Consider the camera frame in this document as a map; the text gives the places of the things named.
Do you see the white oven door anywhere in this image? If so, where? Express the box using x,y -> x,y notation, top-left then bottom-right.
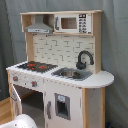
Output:
11,85 -> 22,116

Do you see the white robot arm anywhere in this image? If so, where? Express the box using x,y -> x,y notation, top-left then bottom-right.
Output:
0,114 -> 37,128

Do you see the wooden toy kitchen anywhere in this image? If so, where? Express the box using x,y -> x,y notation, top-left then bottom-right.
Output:
7,10 -> 114,128

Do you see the grey toy sink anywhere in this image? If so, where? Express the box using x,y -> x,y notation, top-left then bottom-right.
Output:
52,67 -> 92,81

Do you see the black toy faucet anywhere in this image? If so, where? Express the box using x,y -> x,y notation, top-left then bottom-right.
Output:
76,50 -> 94,70

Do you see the black toy stovetop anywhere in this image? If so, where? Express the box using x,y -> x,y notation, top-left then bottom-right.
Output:
19,61 -> 56,73

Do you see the right stove knob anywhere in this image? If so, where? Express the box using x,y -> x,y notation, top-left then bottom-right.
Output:
31,81 -> 37,87

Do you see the stove knob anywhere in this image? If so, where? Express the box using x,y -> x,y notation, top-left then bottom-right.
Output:
31,81 -> 37,87
12,75 -> 20,83

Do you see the grey ice dispenser panel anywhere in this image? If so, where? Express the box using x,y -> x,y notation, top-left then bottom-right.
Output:
54,93 -> 71,120

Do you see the toy microwave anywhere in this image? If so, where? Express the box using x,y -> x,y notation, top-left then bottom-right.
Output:
55,14 -> 92,34

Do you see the grey range hood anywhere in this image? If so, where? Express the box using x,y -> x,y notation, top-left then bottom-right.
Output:
25,14 -> 54,34

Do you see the left stove knob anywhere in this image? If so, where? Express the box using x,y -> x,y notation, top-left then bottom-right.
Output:
12,75 -> 20,83

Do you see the grey cabinet door handle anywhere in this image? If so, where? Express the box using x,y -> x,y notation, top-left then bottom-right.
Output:
47,101 -> 51,119

